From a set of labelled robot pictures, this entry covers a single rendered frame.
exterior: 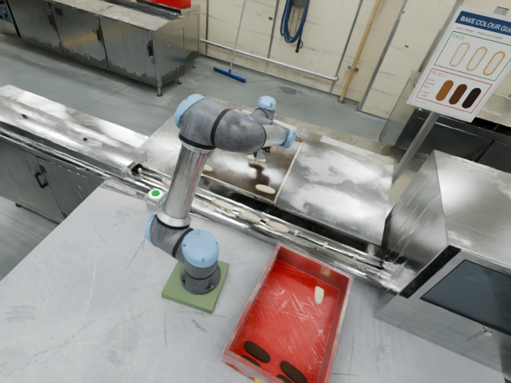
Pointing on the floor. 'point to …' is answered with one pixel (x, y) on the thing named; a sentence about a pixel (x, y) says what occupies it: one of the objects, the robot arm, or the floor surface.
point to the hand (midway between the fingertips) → (255, 156)
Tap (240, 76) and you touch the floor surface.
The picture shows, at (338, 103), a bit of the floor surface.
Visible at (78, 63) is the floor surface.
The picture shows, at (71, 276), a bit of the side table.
